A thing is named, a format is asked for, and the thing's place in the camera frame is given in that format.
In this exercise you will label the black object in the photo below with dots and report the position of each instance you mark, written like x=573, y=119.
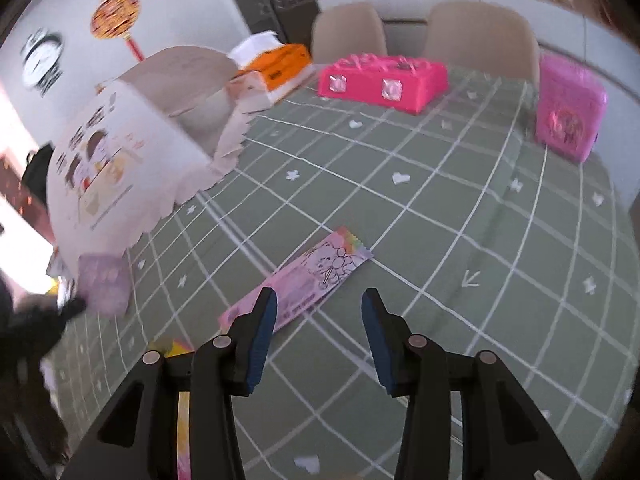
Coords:
x=39, y=170

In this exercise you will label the pink cartoon print wrapper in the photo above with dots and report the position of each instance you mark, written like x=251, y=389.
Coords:
x=320, y=270

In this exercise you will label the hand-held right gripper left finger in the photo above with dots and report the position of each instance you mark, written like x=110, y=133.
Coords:
x=262, y=340

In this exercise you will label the yellow pink wrapper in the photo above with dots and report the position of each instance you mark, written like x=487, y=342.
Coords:
x=184, y=435

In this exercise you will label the beige printed food cover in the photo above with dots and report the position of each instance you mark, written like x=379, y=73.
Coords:
x=125, y=170

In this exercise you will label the green checked tablecloth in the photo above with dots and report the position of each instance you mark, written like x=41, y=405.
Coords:
x=425, y=235

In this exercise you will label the pale purple wrapper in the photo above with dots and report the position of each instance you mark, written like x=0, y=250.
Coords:
x=105, y=285

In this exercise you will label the beige chair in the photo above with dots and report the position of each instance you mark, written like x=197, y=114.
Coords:
x=347, y=32
x=480, y=40

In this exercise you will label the black white wall clock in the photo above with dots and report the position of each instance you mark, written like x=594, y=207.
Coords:
x=44, y=62

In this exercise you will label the red gold lantern decoration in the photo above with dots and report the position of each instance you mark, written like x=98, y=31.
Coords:
x=116, y=15

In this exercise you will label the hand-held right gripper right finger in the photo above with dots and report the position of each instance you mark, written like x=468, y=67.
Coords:
x=377, y=340

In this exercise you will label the pink toy suitcase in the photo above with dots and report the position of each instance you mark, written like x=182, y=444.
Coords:
x=570, y=110

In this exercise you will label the pink toy stove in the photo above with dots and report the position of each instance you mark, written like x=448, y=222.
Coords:
x=380, y=82

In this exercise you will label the small yellow wrapper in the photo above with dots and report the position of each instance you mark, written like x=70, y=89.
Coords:
x=172, y=347

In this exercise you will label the orange tissue box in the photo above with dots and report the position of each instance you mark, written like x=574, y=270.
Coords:
x=280, y=67

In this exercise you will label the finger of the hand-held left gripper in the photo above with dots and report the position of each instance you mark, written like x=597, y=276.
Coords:
x=72, y=307

